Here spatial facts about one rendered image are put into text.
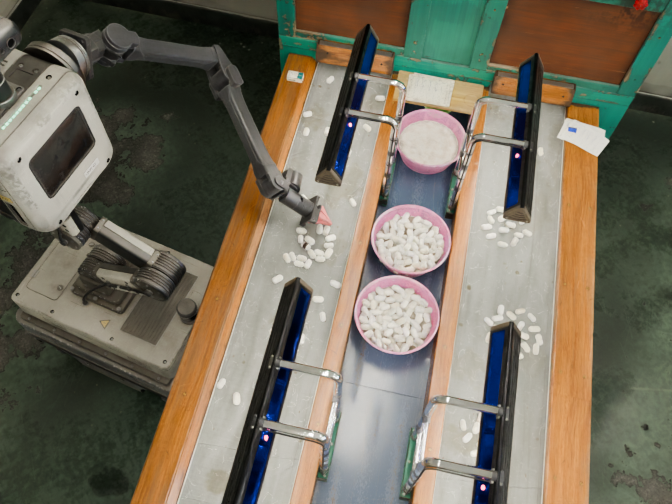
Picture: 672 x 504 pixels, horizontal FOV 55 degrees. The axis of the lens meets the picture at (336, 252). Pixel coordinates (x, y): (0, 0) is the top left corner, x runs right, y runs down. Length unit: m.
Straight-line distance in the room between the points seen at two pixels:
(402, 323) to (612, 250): 1.50
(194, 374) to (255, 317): 0.26
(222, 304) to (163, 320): 0.39
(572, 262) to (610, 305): 0.92
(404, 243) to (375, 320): 0.30
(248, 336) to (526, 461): 0.90
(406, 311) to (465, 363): 0.25
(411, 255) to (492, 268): 0.27
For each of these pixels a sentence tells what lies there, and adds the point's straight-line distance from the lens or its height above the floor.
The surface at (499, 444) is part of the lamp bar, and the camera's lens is 1.61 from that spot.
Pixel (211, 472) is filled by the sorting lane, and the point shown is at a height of 0.74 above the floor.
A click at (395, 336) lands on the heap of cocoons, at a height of 0.74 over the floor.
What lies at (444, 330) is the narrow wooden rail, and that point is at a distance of 2.05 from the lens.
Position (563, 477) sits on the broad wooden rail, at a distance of 2.01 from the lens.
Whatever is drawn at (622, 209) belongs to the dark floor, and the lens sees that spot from 3.46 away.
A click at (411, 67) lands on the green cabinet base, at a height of 0.79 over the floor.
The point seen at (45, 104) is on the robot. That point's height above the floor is 1.45.
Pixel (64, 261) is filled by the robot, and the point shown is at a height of 0.47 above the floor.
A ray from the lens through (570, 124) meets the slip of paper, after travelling 2.61.
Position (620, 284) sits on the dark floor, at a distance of 3.24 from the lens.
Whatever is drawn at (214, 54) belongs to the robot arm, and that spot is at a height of 1.13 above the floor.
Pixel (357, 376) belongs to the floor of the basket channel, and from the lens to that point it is 2.06.
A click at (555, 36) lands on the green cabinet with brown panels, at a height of 1.04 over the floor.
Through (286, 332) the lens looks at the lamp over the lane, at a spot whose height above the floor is 1.11.
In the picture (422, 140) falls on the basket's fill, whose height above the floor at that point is 0.74.
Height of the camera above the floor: 2.63
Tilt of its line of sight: 61 degrees down
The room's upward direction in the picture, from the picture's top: 3 degrees clockwise
